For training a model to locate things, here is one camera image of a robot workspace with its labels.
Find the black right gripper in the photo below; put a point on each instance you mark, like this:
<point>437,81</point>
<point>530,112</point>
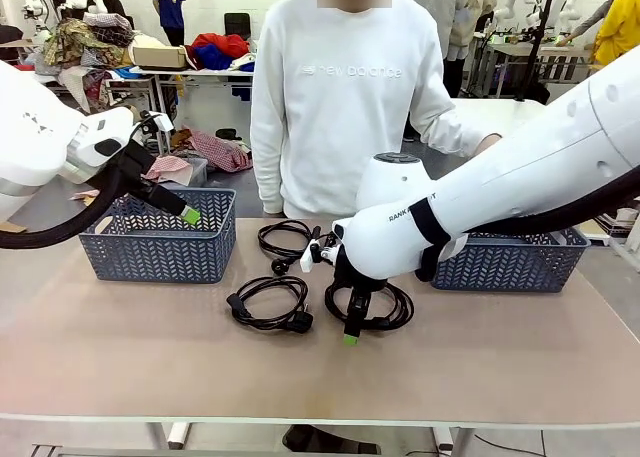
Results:
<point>352,279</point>

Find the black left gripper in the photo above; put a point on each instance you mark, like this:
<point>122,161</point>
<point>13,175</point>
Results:
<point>137,164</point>

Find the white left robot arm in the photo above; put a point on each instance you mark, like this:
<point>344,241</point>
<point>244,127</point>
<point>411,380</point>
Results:
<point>30,142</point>

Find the person's left forearm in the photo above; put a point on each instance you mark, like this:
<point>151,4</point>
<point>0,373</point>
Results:
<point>450,137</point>

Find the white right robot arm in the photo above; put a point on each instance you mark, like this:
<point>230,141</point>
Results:
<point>500,187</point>

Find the person's right forearm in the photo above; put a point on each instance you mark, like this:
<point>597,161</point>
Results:
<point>265,177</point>

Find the person's left hand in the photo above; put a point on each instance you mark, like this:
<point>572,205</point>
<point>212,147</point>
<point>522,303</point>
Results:
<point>487,141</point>

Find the clear storage bin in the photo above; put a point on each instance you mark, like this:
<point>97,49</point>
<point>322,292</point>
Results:
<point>197,169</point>

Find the grey-blue plastic basket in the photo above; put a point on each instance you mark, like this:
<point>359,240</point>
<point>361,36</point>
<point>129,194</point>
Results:
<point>160,257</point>
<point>500,269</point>

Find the checkered cloth heap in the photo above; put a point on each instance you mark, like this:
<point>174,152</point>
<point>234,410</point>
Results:
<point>220,149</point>

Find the white background table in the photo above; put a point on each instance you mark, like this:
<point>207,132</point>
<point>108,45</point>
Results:
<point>200,73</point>

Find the dark shoes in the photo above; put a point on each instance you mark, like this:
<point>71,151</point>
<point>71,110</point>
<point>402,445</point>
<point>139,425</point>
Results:
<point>310,439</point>

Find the cardboard box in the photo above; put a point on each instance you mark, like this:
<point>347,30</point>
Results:
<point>157,57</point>

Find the blue cloth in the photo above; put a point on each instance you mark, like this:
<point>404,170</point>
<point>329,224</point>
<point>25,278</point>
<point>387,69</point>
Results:
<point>212,58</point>

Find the red cloth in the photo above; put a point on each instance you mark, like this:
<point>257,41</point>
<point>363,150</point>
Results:
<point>222,42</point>

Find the pile of patterned clothes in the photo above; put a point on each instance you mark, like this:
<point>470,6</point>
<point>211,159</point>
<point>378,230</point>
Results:
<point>85,42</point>

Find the black chair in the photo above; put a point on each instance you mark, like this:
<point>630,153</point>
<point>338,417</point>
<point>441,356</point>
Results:
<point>237,23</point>

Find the person's white sweatshirt torso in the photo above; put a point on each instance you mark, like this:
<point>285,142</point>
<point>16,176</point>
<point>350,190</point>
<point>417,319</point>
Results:
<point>340,102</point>

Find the person in blue jersey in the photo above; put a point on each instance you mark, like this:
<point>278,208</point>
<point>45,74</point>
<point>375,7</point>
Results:
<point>169,2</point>

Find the white round-cornered table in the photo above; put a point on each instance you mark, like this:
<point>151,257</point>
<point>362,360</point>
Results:
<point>500,109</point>

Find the person in grey coat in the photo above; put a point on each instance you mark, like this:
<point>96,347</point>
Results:
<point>440,12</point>

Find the grey background workbench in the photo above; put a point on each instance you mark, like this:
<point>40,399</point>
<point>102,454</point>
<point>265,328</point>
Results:
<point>550,52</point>

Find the black tripod stand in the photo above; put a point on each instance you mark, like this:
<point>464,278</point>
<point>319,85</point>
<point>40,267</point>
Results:
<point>540,37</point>

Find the person in yellow jacket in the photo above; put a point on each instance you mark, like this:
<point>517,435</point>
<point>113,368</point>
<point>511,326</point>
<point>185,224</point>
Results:
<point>620,22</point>

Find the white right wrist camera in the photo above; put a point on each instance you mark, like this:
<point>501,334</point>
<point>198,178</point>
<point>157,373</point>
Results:
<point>306,262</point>

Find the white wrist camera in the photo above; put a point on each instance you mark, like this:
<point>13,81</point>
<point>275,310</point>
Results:
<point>306,262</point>
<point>161,122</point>

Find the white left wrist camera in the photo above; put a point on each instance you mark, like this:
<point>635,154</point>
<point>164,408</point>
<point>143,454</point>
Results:
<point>161,122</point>

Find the white table frame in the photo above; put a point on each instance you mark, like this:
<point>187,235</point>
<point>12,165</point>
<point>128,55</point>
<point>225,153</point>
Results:
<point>170,434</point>

